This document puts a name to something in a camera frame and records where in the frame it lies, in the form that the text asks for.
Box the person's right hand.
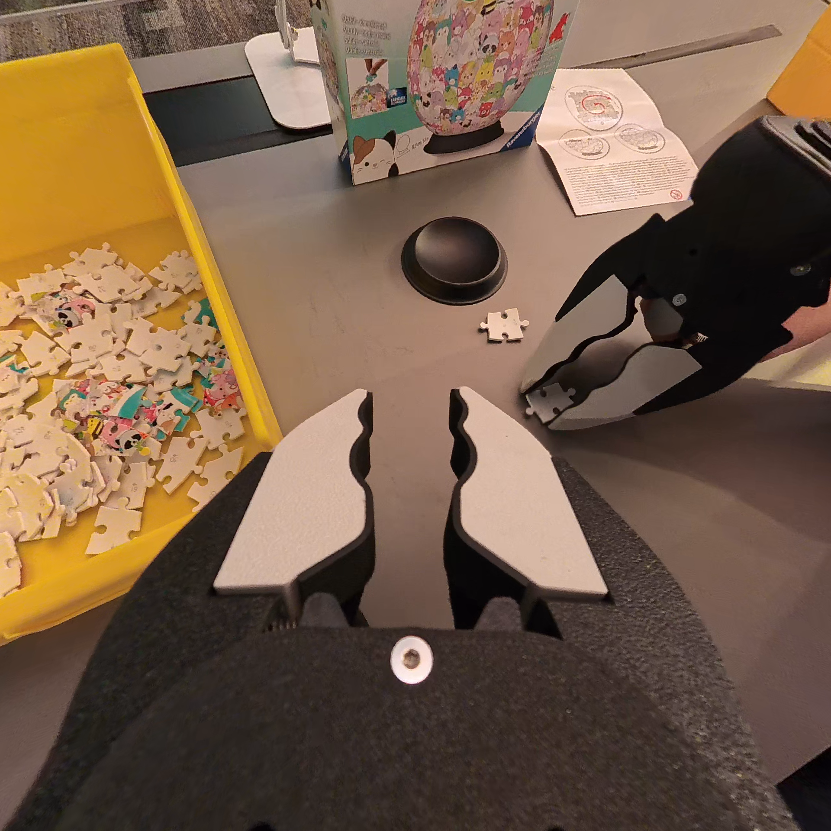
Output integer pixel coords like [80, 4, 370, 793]
[769, 303, 831, 358]

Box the white printed leaflet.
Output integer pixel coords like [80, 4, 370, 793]
[537, 68, 702, 216]

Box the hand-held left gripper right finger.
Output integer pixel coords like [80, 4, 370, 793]
[446, 386, 609, 624]

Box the white jigsaw piece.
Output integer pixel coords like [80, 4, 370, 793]
[524, 380, 579, 427]
[478, 308, 529, 345]

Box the colourful puzzle box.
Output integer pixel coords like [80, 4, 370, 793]
[312, 0, 579, 185]

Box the yellow plastic bin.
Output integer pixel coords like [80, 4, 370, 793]
[767, 20, 831, 120]
[0, 43, 284, 644]

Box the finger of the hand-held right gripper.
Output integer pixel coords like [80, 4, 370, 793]
[520, 267, 644, 397]
[546, 338, 712, 433]

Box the white stand base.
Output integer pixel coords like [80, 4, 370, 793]
[245, 0, 336, 131]

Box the pile of puzzle pieces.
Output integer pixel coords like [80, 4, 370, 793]
[0, 245, 248, 598]

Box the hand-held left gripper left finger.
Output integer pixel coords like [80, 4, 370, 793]
[215, 387, 377, 624]

